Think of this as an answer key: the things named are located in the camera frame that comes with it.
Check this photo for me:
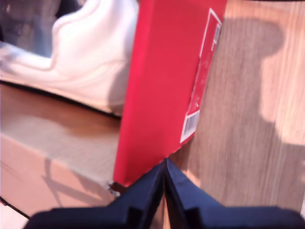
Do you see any red cardboard shoebox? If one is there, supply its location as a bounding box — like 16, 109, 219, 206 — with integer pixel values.
0, 0, 228, 188

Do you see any white leather sneaker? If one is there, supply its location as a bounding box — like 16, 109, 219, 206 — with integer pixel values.
0, 0, 140, 117

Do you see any red shoebox lid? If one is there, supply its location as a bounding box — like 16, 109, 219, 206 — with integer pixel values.
0, 133, 120, 229

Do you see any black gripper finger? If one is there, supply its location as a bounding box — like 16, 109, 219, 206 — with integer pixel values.
100, 159, 165, 229
165, 158, 229, 229

